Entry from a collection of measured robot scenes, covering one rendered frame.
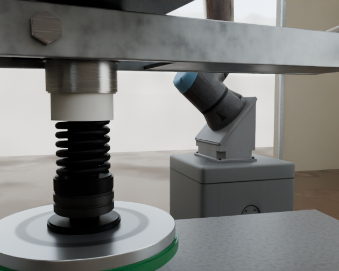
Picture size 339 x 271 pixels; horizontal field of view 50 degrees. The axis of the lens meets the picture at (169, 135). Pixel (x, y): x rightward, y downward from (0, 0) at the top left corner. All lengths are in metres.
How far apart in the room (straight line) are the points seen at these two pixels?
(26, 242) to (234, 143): 1.15
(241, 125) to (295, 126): 5.02
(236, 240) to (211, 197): 0.80
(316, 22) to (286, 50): 6.32
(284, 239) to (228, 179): 0.81
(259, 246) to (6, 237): 0.32
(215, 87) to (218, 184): 0.38
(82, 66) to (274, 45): 0.25
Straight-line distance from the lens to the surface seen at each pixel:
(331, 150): 6.97
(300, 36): 0.54
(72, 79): 0.40
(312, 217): 0.71
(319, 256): 0.54
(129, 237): 0.40
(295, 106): 6.46
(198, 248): 0.53
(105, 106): 0.41
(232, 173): 1.38
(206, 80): 1.45
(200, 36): 0.43
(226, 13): 1.38
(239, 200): 1.41
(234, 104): 1.49
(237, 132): 1.46
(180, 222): 0.63
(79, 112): 0.40
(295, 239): 0.59
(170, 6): 0.42
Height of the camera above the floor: 1.06
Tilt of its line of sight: 4 degrees down
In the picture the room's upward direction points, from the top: straight up
